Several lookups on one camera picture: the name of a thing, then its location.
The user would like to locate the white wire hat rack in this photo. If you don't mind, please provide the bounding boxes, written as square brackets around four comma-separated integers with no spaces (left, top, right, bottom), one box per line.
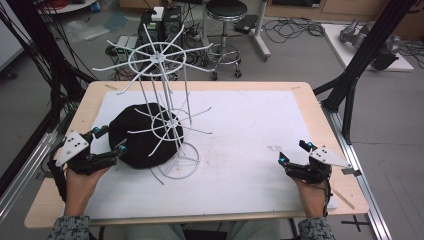
[92,23,215,186]

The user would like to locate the person's right hand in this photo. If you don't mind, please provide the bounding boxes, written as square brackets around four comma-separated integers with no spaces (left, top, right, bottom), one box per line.
[293,177,333,220]

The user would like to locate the black frame post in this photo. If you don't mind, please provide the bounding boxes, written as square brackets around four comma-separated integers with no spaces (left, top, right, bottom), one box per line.
[313,0,418,145]
[6,0,96,131]

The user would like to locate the aluminium rail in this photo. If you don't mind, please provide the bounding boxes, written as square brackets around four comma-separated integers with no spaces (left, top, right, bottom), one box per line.
[0,129,60,224]
[321,103,394,240]

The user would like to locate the black computer tower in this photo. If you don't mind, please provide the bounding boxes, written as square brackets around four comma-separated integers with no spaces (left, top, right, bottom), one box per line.
[137,6,184,58]

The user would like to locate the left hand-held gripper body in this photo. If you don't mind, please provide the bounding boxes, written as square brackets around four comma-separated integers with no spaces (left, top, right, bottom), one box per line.
[49,130,118,176]

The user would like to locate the person's left hand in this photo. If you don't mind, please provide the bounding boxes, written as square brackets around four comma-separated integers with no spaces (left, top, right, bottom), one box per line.
[63,165,110,218]

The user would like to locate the grey power supply box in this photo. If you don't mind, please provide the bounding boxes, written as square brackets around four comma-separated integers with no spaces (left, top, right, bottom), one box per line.
[105,35,140,64]

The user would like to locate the black hat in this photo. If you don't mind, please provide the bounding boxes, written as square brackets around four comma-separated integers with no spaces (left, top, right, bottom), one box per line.
[108,102,185,170]

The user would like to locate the black round stool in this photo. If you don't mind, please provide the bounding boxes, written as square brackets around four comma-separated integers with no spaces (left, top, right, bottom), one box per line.
[204,0,249,82]

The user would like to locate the white floor board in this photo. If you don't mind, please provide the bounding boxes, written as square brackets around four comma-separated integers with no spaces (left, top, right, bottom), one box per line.
[321,23,415,72]

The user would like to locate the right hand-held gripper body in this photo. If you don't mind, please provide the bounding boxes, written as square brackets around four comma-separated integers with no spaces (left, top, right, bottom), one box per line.
[285,145,353,185]

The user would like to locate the grey robot parts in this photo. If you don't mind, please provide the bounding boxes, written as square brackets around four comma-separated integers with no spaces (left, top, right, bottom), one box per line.
[339,17,402,72]

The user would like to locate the black floor cables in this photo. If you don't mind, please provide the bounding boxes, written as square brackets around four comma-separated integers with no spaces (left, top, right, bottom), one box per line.
[262,16,326,44]

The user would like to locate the white table leg stand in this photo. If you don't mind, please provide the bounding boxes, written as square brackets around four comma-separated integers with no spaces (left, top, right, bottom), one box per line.
[250,0,272,62]

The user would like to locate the white foam mat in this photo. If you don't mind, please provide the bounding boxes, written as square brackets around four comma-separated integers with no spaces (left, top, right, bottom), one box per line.
[83,89,338,221]

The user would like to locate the person's legs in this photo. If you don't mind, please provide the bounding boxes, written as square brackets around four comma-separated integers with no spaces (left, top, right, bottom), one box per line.
[120,220,282,240]

